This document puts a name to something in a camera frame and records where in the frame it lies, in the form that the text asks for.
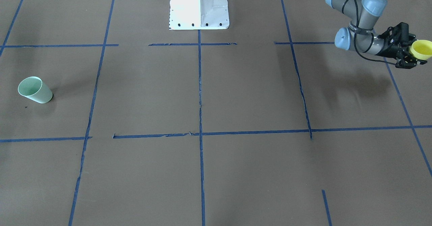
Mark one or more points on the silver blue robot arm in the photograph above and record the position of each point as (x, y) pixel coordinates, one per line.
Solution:
(359, 36)

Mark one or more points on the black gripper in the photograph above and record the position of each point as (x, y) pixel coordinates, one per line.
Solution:
(392, 50)

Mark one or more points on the yellow plastic cup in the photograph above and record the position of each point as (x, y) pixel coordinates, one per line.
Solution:
(421, 49)

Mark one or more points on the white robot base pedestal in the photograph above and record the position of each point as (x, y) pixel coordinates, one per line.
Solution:
(198, 14)

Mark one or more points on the light green plastic cup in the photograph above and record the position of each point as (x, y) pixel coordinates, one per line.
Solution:
(35, 89)

